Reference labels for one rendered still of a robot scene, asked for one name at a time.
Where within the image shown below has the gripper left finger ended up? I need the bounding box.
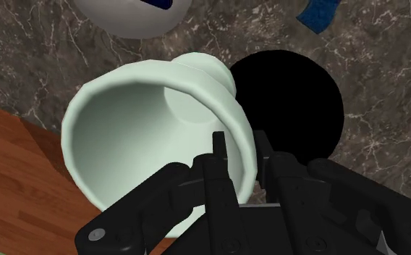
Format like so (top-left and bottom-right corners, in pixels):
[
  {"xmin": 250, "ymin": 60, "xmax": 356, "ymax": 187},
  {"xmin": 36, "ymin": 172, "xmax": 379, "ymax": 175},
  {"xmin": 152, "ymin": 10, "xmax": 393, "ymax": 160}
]
[{"xmin": 74, "ymin": 131, "xmax": 243, "ymax": 255}]

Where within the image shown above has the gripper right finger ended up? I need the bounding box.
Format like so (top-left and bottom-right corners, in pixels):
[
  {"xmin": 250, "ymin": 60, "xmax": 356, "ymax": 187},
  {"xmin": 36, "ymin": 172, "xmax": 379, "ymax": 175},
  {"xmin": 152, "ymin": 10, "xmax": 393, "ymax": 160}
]
[{"xmin": 253, "ymin": 130, "xmax": 411, "ymax": 255}]

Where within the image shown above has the pale green bowl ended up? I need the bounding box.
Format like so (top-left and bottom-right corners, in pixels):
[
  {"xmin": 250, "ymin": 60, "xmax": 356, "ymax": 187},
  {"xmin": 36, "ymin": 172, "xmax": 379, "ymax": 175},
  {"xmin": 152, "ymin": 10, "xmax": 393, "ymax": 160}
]
[{"xmin": 60, "ymin": 51, "xmax": 259, "ymax": 238}]

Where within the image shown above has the white bowl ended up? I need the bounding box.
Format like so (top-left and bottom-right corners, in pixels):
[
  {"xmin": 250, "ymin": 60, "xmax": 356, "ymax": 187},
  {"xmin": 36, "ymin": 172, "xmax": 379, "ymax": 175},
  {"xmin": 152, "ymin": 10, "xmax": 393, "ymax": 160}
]
[{"xmin": 73, "ymin": 0, "xmax": 194, "ymax": 40}]

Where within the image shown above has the blue curved object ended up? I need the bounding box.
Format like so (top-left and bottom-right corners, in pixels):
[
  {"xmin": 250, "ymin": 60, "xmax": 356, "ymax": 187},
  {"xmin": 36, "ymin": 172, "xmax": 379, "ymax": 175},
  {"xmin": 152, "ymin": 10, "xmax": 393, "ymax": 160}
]
[{"xmin": 295, "ymin": 0, "xmax": 342, "ymax": 35}]

